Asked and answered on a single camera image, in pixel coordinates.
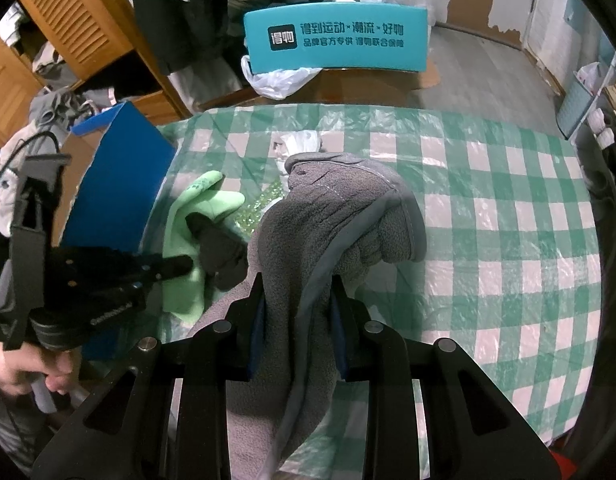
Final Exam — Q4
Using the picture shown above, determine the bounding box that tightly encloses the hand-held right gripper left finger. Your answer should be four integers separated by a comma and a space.
32, 272, 266, 480

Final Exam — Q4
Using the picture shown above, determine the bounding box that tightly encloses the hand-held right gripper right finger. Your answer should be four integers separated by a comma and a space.
330, 276, 561, 480

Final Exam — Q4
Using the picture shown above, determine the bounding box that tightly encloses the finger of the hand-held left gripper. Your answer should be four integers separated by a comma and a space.
138, 254, 195, 287

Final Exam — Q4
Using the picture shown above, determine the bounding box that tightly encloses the light green glove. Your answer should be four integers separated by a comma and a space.
163, 170, 246, 326

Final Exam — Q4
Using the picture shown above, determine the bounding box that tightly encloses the blue cardboard box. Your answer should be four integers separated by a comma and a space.
52, 101, 179, 361

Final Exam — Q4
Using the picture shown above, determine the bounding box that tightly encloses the grey fleece glove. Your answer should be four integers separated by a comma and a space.
185, 151, 427, 480

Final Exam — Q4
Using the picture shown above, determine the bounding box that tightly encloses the person's left hand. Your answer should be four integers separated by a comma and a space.
0, 339, 76, 402

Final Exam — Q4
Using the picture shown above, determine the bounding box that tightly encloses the green bubble wrap sheet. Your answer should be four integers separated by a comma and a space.
228, 180, 289, 238

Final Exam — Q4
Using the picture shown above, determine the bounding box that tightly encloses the crumpled clear plastic bag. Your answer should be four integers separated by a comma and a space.
270, 130, 323, 162

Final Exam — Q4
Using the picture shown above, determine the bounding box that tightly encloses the pile of grey clothes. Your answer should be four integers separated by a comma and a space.
28, 42, 124, 128

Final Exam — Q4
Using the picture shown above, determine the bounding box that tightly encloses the white plastic bag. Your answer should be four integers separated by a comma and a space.
240, 55, 323, 100

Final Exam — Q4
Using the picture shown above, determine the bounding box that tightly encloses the teal printed cardboard box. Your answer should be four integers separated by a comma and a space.
243, 1, 429, 75

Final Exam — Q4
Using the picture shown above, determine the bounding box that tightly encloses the brown wooden bench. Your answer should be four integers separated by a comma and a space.
198, 66, 425, 111

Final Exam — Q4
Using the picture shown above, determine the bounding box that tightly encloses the dark hanging jacket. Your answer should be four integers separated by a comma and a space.
125, 0, 249, 76

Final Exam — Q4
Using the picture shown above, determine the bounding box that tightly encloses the wooden louvered cabinet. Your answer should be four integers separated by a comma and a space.
0, 0, 189, 148

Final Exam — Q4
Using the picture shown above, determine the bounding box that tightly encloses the flat cardboard piece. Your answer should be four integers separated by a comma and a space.
403, 66, 439, 92

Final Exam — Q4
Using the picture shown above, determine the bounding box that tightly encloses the pair of black shoes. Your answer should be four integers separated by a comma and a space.
582, 149, 616, 203

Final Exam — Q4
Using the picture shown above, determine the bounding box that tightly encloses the light blue bin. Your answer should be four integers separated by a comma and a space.
555, 67, 598, 141

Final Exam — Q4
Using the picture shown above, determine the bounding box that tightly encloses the pair of white shoes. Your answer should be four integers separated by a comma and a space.
587, 109, 616, 147

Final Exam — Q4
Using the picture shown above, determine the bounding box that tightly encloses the white shoe rack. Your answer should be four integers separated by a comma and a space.
555, 50, 616, 203

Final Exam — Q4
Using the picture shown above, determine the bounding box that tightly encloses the small white bag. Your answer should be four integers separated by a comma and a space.
575, 61, 605, 92

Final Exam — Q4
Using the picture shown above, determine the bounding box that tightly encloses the black cable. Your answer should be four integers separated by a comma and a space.
0, 131, 63, 201

